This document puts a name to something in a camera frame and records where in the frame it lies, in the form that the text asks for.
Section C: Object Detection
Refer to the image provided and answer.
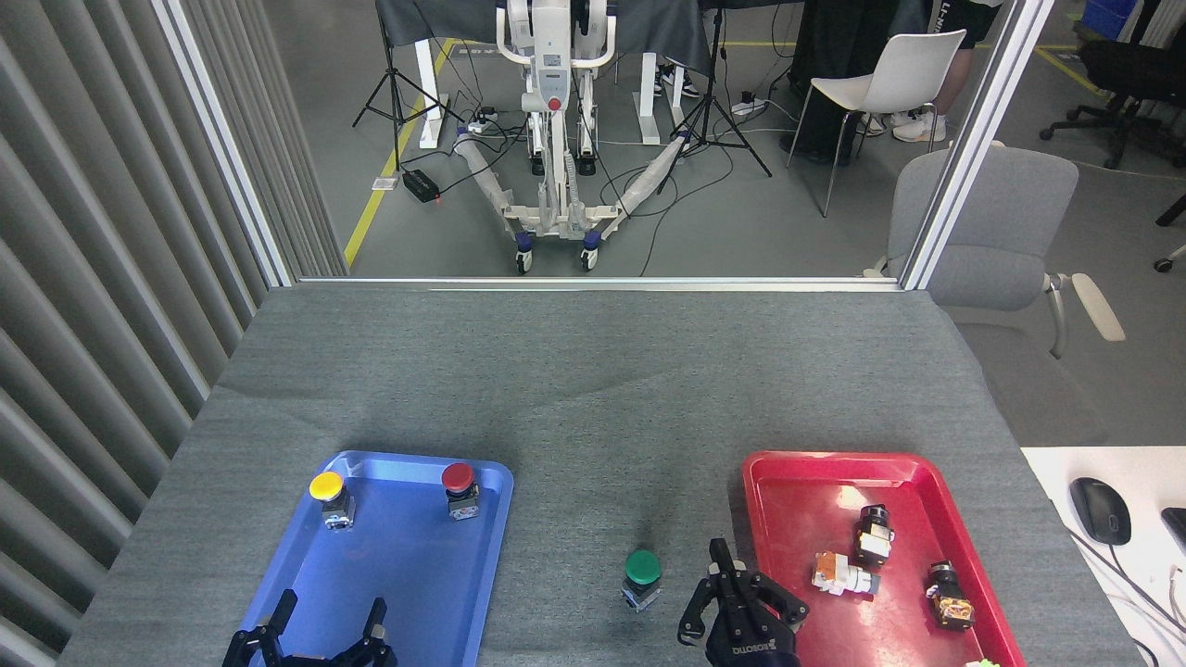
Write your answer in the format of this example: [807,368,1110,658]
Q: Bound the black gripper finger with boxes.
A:
[221,588,300,667]
[332,597,398,667]
[677,537,744,648]
[734,561,811,633]

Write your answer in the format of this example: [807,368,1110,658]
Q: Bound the green push button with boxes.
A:
[620,548,665,613]

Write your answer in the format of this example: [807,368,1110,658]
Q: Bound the yellow push button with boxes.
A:
[308,470,358,533]

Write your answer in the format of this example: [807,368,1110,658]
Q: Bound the red push button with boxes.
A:
[439,461,482,522]

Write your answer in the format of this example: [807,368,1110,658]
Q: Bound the red plastic tray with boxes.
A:
[740,450,1028,667]

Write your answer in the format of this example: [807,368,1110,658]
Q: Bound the blue plastic tray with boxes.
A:
[222,449,516,667]

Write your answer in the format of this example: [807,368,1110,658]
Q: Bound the grey felt table cover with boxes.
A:
[56,283,1146,667]

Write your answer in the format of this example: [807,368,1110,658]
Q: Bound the white desk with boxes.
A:
[1019,446,1186,667]

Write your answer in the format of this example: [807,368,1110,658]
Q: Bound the black computer mouse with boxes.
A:
[1069,476,1134,547]

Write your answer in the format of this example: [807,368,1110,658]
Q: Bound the grey office chair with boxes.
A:
[863,141,1129,448]

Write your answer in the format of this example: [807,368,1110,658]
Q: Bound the black tripod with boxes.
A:
[656,0,774,196]
[351,0,466,174]

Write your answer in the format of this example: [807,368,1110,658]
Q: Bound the person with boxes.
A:
[652,61,701,99]
[778,0,931,167]
[891,0,1007,145]

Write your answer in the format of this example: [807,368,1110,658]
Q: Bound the white stand on wheels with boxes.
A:
[451,0,694,275]

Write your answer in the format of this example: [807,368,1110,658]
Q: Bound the white plastic chair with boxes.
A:
[786,29,968,220]

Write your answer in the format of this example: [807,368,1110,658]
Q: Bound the office chair base with caster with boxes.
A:
[1153,193,1186,274]

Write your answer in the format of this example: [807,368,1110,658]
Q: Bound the black office chair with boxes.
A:
[1039,0,1186,171]

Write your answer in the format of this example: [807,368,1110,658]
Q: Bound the blue bin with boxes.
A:
[1081,0,1142,40]

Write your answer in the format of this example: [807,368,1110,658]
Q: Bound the white and orange switch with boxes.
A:
[812,551,882,598]

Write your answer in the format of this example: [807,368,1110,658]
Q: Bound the black selector switch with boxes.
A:
[853,504,897,567]

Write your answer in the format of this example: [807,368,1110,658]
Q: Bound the black switch with orange block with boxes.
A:
[926,560,978,633]

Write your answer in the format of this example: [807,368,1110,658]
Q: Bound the silver frame rail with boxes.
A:
[296,274,905,295]

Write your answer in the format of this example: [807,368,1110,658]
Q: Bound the thin desk cable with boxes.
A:
[1064,526,1186,667]

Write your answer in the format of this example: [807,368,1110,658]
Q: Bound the silver frame post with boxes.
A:
[900,0,1058,291]
[151,0,299,289]

